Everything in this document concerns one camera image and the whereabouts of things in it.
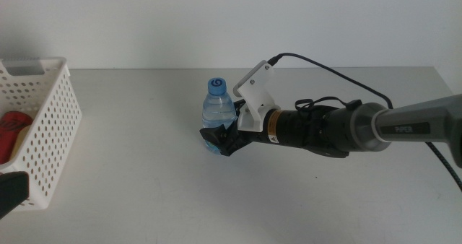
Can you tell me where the clear water bottle blue cap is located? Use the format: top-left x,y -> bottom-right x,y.
201,77 -> 238,154

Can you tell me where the yellow tea bottle green label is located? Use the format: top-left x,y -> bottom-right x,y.
9,124 -> 32,162

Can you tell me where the red drink can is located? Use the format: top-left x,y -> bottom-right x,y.
0,110 -> 34,165

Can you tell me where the white perforated plastic basket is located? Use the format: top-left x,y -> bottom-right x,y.
0,57 -> 83,212

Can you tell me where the silver right wrist camera white mount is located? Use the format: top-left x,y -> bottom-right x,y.
232,59 -> 277,134

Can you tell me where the thin black right wrist wire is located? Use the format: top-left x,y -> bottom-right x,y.
295,96 -> 363,112

